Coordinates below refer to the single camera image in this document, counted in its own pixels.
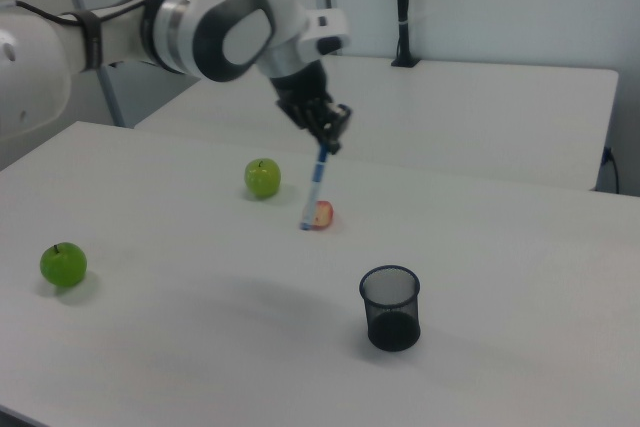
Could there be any red half apple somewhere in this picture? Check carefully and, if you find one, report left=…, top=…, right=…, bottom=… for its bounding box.
left=308, top=199, right=335, bottom=231

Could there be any black wall cable with plug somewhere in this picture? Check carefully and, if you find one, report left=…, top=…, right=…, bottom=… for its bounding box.
left=602, top=146, right=621, bottom=194

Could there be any blue white marker pen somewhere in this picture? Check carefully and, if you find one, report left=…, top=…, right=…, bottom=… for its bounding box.
left=298, top=145, right=329, bottom=232

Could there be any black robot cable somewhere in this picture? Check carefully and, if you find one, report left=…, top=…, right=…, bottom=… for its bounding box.
left=14, top=0, right=194, bottom=27

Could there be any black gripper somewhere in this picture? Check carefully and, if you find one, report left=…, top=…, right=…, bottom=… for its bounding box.
left=269, top=61, right=354, bottom=154

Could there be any shiny green apple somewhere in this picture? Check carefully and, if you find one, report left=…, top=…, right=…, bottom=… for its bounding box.
left=243, top=158, right=282, bottom=200

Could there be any black mesh pen cup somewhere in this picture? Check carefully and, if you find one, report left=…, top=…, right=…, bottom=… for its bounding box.
left=358, top=262, right=422, bottom=351

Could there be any white table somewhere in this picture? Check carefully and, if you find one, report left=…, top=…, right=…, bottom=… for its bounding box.
left=134, top=53, right=620, bottom=192

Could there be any black pole stand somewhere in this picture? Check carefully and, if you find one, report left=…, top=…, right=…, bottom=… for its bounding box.
left=390, top=0, right=420, bottom=69

